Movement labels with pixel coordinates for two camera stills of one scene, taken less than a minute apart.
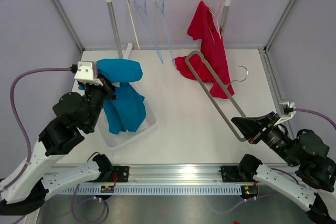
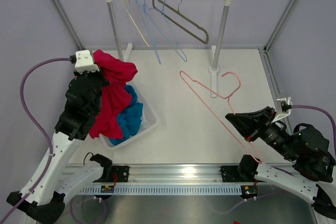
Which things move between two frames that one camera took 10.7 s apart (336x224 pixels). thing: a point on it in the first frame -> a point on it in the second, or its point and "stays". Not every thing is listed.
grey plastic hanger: [223, 82] -> [186, 29]
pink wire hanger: [216, 16] -> [256, 151]
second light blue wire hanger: [144, 13] stays
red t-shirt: [203, 26] -> [115, 95]
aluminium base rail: [163, 175] stays
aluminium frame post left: [61, 9] stays
